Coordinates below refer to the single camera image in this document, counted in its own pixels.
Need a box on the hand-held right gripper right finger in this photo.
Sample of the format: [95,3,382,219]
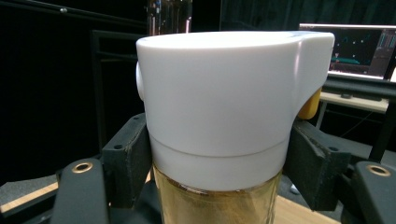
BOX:
[282,120,352,212]

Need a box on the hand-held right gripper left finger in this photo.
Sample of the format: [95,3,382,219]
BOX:
[102,113,154,209]

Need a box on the white-lidded glass dispenser jar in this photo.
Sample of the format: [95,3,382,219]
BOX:
[134,30,336,224]

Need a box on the light wooden side desk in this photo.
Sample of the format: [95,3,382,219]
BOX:
[318,91,390,115]

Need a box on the computer monitor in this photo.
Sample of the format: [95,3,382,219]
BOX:
[298,22,396,81]

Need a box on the clear glass bottle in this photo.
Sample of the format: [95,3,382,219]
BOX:
[147,0,193,36]

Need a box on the black metal frame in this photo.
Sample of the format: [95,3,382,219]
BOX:
[90,29,148,151]

